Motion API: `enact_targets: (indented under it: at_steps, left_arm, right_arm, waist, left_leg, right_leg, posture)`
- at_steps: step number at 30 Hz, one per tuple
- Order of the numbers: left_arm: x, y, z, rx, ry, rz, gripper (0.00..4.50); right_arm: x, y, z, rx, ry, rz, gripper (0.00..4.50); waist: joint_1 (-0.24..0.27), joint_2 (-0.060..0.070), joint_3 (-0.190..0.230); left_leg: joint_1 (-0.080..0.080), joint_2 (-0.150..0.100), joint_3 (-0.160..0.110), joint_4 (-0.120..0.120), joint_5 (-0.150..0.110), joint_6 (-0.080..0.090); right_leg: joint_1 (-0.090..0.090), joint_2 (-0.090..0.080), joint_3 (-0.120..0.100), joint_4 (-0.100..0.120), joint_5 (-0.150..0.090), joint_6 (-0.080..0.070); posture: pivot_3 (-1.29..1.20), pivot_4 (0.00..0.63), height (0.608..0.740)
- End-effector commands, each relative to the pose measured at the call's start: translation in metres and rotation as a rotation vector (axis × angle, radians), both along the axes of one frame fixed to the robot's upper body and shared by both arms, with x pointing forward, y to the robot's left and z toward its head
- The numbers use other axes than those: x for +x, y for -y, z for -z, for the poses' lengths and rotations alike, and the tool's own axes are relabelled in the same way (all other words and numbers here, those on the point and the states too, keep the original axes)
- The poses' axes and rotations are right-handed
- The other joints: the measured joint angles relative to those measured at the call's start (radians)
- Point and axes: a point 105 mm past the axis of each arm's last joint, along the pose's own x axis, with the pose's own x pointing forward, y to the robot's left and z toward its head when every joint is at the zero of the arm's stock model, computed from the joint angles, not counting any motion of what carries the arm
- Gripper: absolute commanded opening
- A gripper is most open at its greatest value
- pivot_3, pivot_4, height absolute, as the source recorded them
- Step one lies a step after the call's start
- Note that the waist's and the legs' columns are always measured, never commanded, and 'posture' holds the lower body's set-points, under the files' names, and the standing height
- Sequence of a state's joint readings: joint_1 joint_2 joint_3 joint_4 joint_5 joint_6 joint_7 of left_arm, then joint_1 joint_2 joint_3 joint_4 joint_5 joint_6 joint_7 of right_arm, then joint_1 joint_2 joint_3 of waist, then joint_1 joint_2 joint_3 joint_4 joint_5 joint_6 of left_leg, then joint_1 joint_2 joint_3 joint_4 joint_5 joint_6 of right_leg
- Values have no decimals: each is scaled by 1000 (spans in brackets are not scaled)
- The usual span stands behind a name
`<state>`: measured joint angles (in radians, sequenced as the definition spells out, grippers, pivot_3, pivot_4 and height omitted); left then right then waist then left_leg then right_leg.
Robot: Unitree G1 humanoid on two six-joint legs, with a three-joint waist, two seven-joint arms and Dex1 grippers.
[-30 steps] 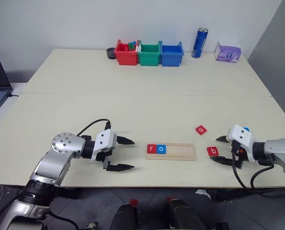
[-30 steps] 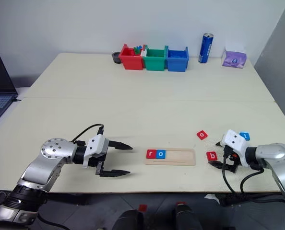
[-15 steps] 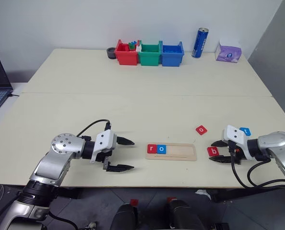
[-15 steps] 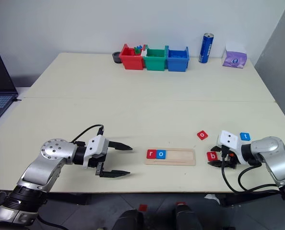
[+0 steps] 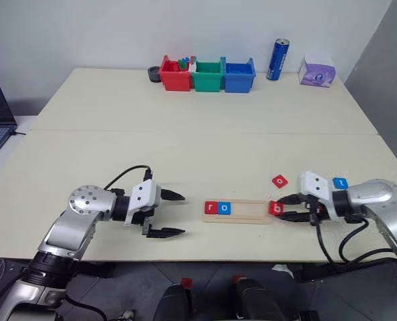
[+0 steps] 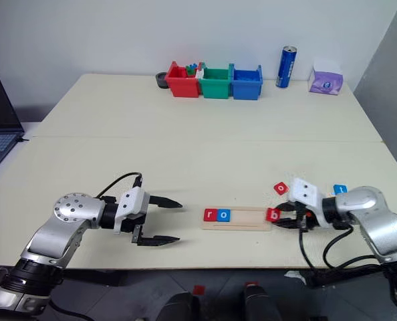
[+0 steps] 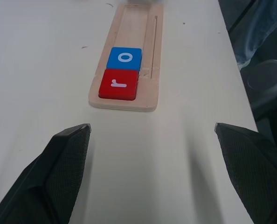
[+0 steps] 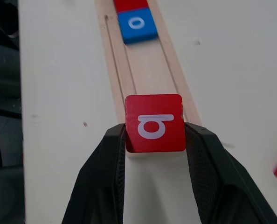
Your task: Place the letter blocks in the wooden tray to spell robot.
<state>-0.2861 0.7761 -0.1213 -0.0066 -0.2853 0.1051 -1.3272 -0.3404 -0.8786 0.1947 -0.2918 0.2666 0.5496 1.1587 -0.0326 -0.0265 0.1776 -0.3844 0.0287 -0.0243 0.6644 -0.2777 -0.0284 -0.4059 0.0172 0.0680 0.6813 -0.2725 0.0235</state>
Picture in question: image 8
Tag blue letter o block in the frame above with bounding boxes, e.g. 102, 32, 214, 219
117, 8, 159, 45

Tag red letter b block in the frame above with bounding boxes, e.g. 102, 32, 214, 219
125, 93, 187, 153

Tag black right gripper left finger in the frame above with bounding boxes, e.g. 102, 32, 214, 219
61, 123, 128, 224

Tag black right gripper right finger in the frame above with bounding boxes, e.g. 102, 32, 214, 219
184, 121, 277, 224

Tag wooden letter tray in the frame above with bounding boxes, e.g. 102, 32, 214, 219
93, 0, 202, 128

